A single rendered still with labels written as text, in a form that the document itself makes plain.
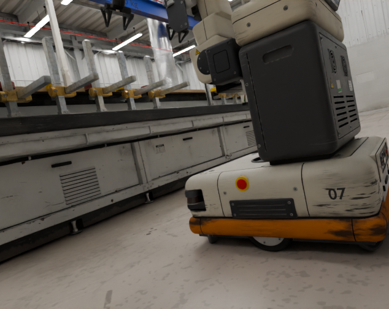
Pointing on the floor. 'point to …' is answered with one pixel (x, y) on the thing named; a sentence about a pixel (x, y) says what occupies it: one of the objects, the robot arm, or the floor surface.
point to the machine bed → (97, 173)
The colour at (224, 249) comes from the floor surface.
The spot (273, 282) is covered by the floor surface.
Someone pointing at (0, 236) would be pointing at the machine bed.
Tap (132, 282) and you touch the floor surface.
